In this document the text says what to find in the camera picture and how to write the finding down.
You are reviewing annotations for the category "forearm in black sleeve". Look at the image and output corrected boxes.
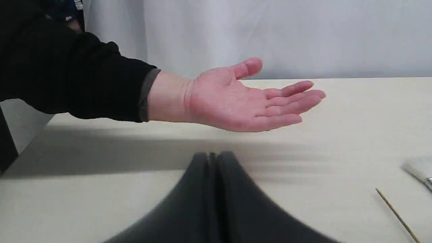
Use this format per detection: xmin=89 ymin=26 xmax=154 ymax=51
xmin=1 ymin=0 xmax=190 ymax=123

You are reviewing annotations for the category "black handled screwdriver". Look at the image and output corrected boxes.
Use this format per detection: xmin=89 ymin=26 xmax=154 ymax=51
xmin=375 ymin=188 xmax=421 ymax=243

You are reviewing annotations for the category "wooden handled paint brush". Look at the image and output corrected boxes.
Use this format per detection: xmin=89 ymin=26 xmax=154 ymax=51
xmin=402 ymin=157 xmax=432 ymax=191

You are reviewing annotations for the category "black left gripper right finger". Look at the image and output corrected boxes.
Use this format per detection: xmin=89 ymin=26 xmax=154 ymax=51
xmin=217 ymin=151 xmax=335 ymax=243

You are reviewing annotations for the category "person's bare hand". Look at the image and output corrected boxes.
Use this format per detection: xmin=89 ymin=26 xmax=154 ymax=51
xmin=184 ymin=57 xmax=326 ymax=133

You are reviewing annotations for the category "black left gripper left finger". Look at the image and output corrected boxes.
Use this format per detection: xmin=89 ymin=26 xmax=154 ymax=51
xmin=107 ymin=153 xmax=216 ymax=243

